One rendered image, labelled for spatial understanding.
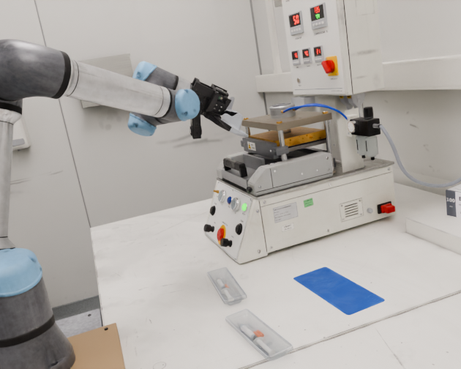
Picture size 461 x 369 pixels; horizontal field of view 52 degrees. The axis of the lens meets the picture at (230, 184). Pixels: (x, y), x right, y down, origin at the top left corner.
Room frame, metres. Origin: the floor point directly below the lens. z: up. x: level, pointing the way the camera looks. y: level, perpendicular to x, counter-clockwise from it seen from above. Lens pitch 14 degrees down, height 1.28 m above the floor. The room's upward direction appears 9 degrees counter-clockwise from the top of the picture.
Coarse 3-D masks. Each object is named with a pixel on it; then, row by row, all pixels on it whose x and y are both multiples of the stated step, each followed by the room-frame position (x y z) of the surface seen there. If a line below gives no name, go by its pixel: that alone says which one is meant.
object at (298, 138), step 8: (296, 128) 1.52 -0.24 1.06; (304, 128) 1.49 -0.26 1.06; (312, 128) 1.46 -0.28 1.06; (256, 136) 1.49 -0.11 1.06; (264, 136) 1.47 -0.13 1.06; (272, 136) 1.44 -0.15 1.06; (288, 136) 1.39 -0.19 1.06; (296, 136) 1.37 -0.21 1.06; (304, 136) 1.38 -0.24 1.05; (312, 136) 1.37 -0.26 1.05; (320, 136) 1.39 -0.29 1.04; (288, 144) 1.36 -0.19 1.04; (296, 144) 1.37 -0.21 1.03; (304, 144) 1.38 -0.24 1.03; (312, 144) 1.38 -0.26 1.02
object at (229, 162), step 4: (224, 160) 1.47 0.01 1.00; (228, 160) 1.43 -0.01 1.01; (232, 160) 1.41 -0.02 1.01; (236, 160) 1.41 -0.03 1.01; (224, 164) 1.47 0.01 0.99; (228, 164) 1.43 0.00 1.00; (232, 164) 1.40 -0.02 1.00; (236, 164) 1.36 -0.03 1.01; (240, 164) 1.34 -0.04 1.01; (244, 164) 1.35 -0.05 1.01; (224, 168) 1.48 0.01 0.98; (228, 168) 1.47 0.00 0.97; (236, 168) 1.37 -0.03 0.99; (240, 168) 1.34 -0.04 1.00; (244, 168) 1.34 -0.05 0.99; (240, 172) 1.34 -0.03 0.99; (244, 172) 1.34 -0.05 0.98; (240, 176) 1.35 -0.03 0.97; (244, 176) 1.34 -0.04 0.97
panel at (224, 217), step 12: (216, 192) 1.51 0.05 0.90; (228, 192) 1.44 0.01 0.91; (240, 192) 1.36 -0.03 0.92; (216, 204) 1.51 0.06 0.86; (228, 204) 1.40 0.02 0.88; (240, 204) 1.33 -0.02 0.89; (216, 216) 1.48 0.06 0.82; (228, 216) 1.38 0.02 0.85; (240, 216) 1.31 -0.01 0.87; (216, 228) 1.45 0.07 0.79; (228, 228) 1.36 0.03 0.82; (216, 240) 1.42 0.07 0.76; (240, 240) 1.26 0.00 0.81; (228, 252) 1.31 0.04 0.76
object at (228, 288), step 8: (208, 272) 1.16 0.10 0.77; (216, 272) 1.15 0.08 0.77; (224, 272) 1.14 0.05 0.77; (216, 280) 1.10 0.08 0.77; (224, 280) 1.10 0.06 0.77; (232, 280) 1.09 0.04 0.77; (224, 288) 1.05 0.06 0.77; (232, 288) 1.04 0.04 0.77; (240, 288) 1.04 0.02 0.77; (224, 296) 1.01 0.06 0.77; (232, 296) 1.01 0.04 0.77; (240, 296) 1.00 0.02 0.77
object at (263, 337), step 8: (240, 312) 0.93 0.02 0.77; (248, 312) 0.92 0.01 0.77; (232, 320) 0.90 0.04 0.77; (240, 320) 0.89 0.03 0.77; (248, 320) 0.89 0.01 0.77; (256, 320) 0.88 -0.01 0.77; (240, 328) 0.86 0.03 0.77; (248, 328) 0.86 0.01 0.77; (256, 328) 0.85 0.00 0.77; (264, 328) 0.85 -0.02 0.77; (248, 336) 0.83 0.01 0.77; (256, 336) 0.82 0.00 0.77; (264, 336) 0.82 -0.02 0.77; (272, 336) 0.81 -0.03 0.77; (280, 336) 0.81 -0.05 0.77; (256, 344) 0.80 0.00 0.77; (264, 344) 0.79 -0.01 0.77; (272, 344) 0.79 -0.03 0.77; (280, 344) 0.78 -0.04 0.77; (288, 344) 0.78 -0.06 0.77; (264, 352) 0.77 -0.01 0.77; (272, 352) 0.76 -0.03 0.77
